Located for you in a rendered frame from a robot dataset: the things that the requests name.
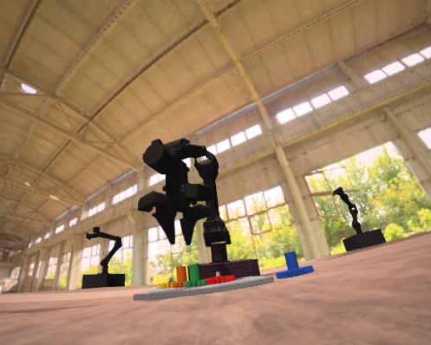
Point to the orange gear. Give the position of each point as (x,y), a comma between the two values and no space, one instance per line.
(181,277)

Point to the red gear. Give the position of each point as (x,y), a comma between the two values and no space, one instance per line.
(221,279)

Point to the yellow gear with black stripe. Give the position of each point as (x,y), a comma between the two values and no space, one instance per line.
(166,285)

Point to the blue gear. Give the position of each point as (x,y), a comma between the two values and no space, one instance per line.
(292,266)

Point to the green gear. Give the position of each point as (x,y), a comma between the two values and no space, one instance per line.
(195,277)

